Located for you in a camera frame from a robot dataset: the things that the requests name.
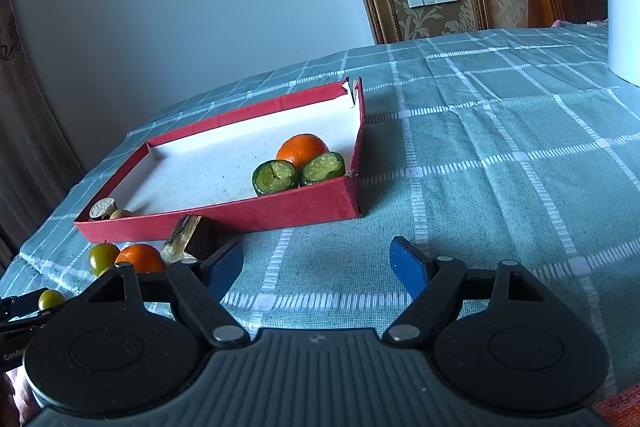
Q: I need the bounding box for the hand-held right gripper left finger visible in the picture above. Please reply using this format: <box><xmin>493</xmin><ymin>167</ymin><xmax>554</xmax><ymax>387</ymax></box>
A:
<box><xmin>84</xmin><ymin>240</ymin><xmax>251</xmax><ymax>349</ymax></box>

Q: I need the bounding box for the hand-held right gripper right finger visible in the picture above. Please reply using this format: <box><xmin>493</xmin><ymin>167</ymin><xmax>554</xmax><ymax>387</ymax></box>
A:
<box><xmin>381</xmin><ymin>235</ymin><xmax>548</xmax><ymax>349</ymax></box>

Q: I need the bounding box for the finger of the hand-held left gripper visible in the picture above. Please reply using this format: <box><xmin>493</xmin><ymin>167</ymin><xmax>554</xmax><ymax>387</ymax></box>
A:
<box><xmin>0</xmin><ymin>289</ymin><xmax>48</xmax><ymax>317</ymax></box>
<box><xmin>0</xmin><ymin>310</ymin><xmax>57</xmax><ymax>335</ymax></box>

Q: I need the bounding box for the green tomato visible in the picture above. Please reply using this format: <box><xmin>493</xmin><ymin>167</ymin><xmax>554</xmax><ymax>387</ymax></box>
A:
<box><xmin>38</xmin><ymin>289</ymin><xmax>67</xmax><ymax>312</ymax></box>
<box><xmin>88</xmin><ymin>242</ymin><xmax>121</xmax><ymax>277</ymax></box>

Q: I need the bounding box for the orange tangerine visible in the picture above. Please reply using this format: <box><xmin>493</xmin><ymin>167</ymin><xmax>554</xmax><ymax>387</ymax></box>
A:
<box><xmin>275</xmin><ymin>133</ymin><xmax>330</xmax><ymax>169</ymax></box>
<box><xmin>114</xmin><ymin>243</ymin><xmax>167</xmax><ymax>275</ymax></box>

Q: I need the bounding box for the red shallow cardboard box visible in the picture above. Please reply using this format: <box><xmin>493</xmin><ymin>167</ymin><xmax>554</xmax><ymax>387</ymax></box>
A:
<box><xmin>74</xmin><ymin>77</ymin><xmax>367</xmax><ymax>244</ymax></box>

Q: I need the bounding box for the green cucumber piece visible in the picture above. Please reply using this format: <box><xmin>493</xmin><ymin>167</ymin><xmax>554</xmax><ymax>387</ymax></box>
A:
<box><xmin>299</xmin><ymin>151</ymin><xmax>346</xmax><ymax>187</ymax></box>
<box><xmin>251</xmin><ymin>159</ymin><xmax>300</xmax><ymax>198</ymax></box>

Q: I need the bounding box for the dark patterned curtain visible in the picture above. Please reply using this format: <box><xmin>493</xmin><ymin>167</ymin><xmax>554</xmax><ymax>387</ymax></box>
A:
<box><xmin>0</xmin><ymin>0</ymin><xmax>85</xmax><ymax>270</ymax></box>

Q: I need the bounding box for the pink floral towel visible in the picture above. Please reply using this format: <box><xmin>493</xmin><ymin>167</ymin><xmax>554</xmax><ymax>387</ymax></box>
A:
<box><xmin>597</xmin><ymin>382</ymin><xmax>640</xmax><ymax>427</ymax></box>

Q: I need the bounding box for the white electric kettle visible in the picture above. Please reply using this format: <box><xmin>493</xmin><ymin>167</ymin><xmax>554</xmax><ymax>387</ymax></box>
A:
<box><xmin>592</xmin><ymin>0</ymin><xmax>640</xmax><ymax>88</ymax></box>

